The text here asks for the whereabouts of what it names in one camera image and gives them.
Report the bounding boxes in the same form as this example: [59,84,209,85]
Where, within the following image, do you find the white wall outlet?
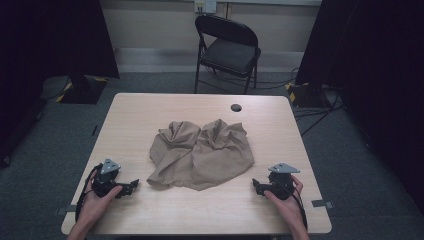
[194,0,218,15]

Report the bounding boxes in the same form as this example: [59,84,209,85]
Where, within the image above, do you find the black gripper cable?
[75,163,104,223]
[289,189,309,231]

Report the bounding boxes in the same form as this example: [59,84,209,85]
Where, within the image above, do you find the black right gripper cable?
[289,189,309,231]

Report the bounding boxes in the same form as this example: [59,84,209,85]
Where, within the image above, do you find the grey tape piece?
[311,198,335,211]
[55,204,78,216]

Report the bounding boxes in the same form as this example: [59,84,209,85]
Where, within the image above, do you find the tan shorts with black drawstring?
[146,118,256,192]

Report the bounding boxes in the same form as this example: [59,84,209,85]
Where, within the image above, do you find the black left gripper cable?
[75,163,104,223]

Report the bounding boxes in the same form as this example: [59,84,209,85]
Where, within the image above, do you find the black stand base striped tape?
[284,81,332,109]
[54,73,110,105]

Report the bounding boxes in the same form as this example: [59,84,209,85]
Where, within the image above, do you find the person's right hand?
[263,174,306,232]

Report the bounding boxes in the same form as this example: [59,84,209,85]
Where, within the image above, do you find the person's left hand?
[79,169,124,232]

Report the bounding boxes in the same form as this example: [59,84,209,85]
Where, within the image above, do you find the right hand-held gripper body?
[265,162,301,201]

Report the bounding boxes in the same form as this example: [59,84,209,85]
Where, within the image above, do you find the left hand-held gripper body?
[91,158,125,198]

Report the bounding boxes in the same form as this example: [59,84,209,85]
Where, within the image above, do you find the black folding chair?
[194,14,262,96]

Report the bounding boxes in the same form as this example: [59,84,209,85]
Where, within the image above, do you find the black floor cables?
[203,66,345,138]

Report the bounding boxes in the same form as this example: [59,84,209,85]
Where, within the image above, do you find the black curtain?
[0,0,121,168]
[294,0,424,216]

